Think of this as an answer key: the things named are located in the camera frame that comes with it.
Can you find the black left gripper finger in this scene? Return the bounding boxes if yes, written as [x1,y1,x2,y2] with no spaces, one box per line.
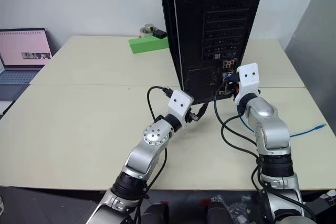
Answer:
[196,101,208,119]
[198,101,211,121]

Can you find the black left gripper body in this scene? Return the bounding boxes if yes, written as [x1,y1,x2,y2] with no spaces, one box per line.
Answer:
[185,105,201,125]

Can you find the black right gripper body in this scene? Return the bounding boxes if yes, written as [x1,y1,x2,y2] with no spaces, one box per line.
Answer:
[227,72,240,97]

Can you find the blue ethernet cable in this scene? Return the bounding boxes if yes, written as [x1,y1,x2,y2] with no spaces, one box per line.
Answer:
[223,74,327,138]

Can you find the black computer tower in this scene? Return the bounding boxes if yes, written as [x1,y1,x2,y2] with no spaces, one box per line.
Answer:
[157,0,269,104]

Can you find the green rectangular box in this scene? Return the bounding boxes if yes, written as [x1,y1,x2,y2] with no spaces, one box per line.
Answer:
[128,36,170,55]

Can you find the grey partition panel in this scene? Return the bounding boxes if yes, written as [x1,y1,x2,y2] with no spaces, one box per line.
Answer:
[285,0,336,111]

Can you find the white tape roll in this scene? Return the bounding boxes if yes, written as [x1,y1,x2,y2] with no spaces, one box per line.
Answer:
[139,23,159,38]

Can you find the clear plastic bags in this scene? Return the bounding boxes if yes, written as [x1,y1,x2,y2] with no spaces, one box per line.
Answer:
[227,194,254,221]

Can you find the dark rounded shape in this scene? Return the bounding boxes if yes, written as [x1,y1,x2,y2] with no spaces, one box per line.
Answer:
[201,198,233,224]

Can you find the open grey laptop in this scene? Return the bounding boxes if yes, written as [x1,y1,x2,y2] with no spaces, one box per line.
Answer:
[0,27,54,102]

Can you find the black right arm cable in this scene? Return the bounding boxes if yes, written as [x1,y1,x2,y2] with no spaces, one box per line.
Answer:
[213,81,319,224]

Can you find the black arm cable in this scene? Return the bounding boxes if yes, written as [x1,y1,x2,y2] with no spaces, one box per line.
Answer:
[213,81,319,224]
[132,86,174,224]

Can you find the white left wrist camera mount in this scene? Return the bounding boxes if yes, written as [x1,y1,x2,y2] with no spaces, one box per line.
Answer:
[167,89,194,131]

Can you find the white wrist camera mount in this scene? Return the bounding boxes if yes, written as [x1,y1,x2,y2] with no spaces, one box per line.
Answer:
[167,89,194,131]
[234,62,261,104]

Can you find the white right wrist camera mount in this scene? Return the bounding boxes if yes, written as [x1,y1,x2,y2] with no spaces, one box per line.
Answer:
[234,62,261,104]

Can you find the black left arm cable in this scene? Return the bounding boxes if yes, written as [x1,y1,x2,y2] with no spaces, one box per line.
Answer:
[132,86,174,224]

